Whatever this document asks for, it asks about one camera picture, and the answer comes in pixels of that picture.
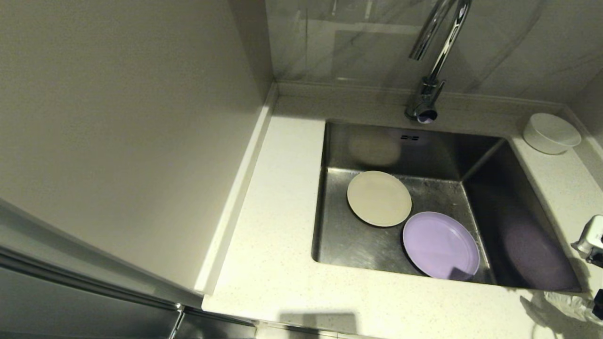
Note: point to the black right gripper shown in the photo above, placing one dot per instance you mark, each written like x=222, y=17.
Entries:
x=596, y=260

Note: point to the small white bowl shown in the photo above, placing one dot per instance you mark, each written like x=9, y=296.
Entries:
x=551, y=134

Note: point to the lilac round plate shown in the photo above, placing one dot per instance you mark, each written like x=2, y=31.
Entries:
x=440, y=247

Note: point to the chrome gooseneck faucet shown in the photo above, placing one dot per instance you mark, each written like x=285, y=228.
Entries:
x=426, y=101

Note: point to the beige round plate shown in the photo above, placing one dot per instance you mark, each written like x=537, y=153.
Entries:
x=379, y=199

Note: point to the stainless steel sink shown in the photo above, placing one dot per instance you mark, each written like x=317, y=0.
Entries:
x=358, y=245

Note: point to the grey metal cabinet front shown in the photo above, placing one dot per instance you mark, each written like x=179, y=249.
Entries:
x=70, y=301

